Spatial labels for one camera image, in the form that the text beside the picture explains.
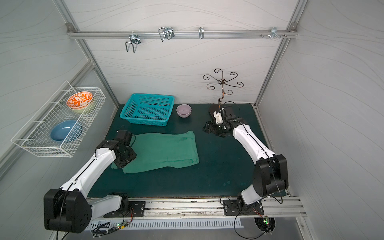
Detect green long pants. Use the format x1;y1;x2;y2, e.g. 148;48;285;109
122;131;200;174

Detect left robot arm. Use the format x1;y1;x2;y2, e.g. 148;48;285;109
44;130;137;234

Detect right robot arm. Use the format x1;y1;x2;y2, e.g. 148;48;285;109
203;105;289;205

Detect dark green table mat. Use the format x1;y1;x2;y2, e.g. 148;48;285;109
88;103;287;199

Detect small pink bowl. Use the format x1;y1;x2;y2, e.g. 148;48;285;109
176;104;192;118

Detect dark metal jewelry stand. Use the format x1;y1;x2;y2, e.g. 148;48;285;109
203;68;245;121

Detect teal plastic basket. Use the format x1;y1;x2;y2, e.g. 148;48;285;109
120;93;175;127

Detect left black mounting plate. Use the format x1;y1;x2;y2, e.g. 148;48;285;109
103;199;146;218

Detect black mounting plate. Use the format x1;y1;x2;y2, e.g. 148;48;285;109
221;199;265;217
103;199;146;218

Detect blue bowl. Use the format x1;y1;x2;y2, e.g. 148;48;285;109
50;120;83;143

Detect orange patterned bowl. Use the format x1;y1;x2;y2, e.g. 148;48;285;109
66;91;93;110

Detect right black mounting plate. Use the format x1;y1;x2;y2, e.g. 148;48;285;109
221;199;265;217

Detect white vent grille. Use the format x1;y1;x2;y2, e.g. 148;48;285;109
83;218;244;231

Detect small metal hook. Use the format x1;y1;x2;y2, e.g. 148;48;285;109
198;27;204;40

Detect metal hook right end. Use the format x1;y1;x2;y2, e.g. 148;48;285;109
260;27;287;39

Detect metal loop hook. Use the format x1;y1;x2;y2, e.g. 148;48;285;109
158;27;175;42

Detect metal double hook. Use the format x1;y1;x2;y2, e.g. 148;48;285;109
125;32;141;54

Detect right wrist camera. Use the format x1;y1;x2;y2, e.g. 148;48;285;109
213;112;223;125

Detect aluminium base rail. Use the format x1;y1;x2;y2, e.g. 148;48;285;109
58;196;307;222

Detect white wire wall basket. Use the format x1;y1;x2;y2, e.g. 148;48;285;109
11;82;106;158

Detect aluminium top rail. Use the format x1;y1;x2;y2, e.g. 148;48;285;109
67;29;299;40

